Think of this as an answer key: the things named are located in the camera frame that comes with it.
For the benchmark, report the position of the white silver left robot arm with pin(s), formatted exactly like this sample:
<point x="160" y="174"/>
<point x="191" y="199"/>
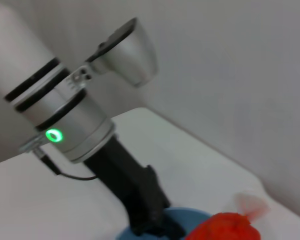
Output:
<point x="40" y="82"/>

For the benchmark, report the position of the blue bowl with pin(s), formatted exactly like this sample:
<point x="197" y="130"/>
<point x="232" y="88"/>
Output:
<point x="142" y="237"/>

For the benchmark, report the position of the orange striped bread loaf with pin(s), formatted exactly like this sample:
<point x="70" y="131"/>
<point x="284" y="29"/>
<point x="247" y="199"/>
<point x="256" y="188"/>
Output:
<point x="250" y="205"/>

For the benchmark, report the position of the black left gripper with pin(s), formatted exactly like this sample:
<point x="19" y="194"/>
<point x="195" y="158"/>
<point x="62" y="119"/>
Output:
<point x="125" y="172"/>

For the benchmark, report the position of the orange toy fruit with stem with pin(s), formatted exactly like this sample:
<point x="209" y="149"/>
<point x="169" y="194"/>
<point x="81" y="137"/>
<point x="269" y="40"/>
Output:
<point x="225" y="227"/>

